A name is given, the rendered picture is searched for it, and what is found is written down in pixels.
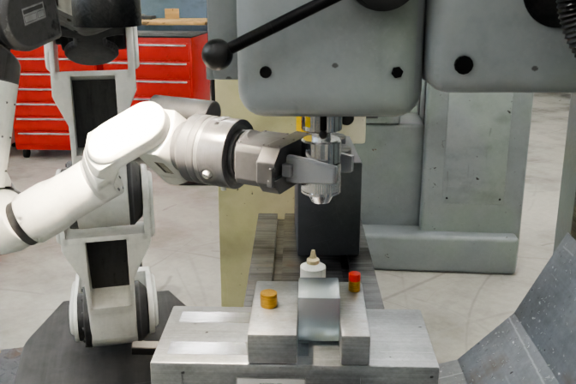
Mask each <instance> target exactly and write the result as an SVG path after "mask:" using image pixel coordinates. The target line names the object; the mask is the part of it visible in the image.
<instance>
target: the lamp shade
mask: <svg viewBox="0 0 576 384"><path fill-rule="evenodd" d="M71 8H72V18H73V27H87V28H112V27H138V26H141V25H142V23H141V0H71Z"/></svg>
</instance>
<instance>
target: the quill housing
mask: <svg viewBox="0 0 576 384"><path fill-rule="evenodd" d="M310 1H312V0H237V37H240V36H242V35H244V34H246V33H248V32H250V31H252V30H254V29H256V28H258V27H260V26H262V25H264V24H266V23H268V22H270V21H272V20H274V19H276V18H278V17H280V16H282V15H284V14H286V13H288V12H290V11H292V10H294V9H296V8H298V7H300V6H302V5H304V4H306V3H308V2H310ZM425 11H426V0H409V1H408V2H407V3H405V4H404V5H402V6H401V7H399V8H397V9H393V10H389V11H374V10H372V9H367V8H365V7H364V6H362V5H361V4H359V3H358V2H356V1H355V0H341V1H339V2H337V3H335V4H333V5H331V6H329V7H327V8H325V9H323V10H321V11H319V12H317V13H315V14H313V15H311V16H309V17H307V18H305V19H303V20H301V21H299V22H297V23H295V24H293V25H291V26H289V27H287V28H285V29H283V30H281V31H279V32H277V33H275V34H273V35H271V36H269V37H266V38H264V39H262V40H260V41H258V42H256V43H254V44H252V45H250V46H248V47H246V48H244V49H242V50H240V51H238V52H237V70H238V92H239V97H240V100H242V102H243V105H244V106H245V107H246V108H247V109H248V110H249V111H251V112H253V113H254V114H256V115H260V116H264V117H396V116H402V115H404V114H406V113H408V112H410V111H411V110H412V109H413V108H414V107H415V106H416V105H417V102H418V101H419V99H420V95H421V91H422V75H423V43H424V28H425Z"/></svg>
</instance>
